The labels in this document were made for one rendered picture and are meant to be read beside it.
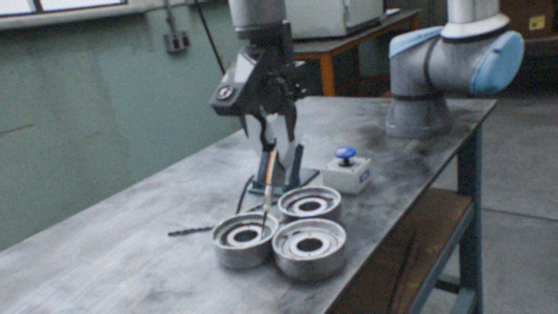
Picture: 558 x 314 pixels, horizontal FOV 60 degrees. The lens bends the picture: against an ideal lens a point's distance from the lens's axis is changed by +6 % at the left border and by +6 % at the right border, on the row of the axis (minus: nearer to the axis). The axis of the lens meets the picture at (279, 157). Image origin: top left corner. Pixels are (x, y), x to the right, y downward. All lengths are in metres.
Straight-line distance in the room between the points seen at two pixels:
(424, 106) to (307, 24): 1.99
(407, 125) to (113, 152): 1.68
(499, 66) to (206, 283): 0.67
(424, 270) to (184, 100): 1.94
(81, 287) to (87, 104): 1.66
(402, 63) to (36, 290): 0.82
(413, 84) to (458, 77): 0.11
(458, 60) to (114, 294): 0.75
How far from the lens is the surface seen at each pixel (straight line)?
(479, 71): 1.00
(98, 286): 0.77
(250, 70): 0.62
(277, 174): 0.69
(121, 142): 2.49
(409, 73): 1.09
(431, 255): 1.15
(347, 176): 0.85
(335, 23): 2.93
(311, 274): 0.64
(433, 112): 1.12
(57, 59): 2.31
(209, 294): 0.67
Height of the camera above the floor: 1.19
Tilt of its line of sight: 21 degrees down
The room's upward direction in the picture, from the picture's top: 9 degrees counter-clockwise
